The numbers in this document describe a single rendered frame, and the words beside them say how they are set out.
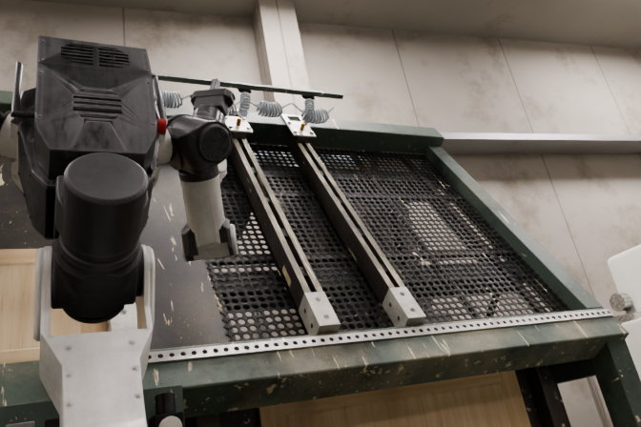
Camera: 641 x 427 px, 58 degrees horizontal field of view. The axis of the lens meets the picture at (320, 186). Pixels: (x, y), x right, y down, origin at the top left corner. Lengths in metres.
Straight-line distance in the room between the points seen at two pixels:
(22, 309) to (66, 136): 0.62
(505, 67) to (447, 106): 0.93
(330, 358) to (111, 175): 0.83
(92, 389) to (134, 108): 0.49
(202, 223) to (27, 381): 0.48
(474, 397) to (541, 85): 4.58
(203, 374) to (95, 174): 0.66
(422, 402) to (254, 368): 0.64
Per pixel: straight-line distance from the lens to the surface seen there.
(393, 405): 1.82
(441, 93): 5.43
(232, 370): 1.41
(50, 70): 1.14
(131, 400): 0.88
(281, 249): 1.76
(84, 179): 0.86
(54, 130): 1.05
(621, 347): 2.16
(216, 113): 1.59
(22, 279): 1.63
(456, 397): 1.95
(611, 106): 6.67
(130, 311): 1.47
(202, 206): 1.34
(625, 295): 3.69
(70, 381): 0.89
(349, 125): 2.61
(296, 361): 1.46
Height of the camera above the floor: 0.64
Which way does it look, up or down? 24 degrees up
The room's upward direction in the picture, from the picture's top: 11 degrees counter-clockwise
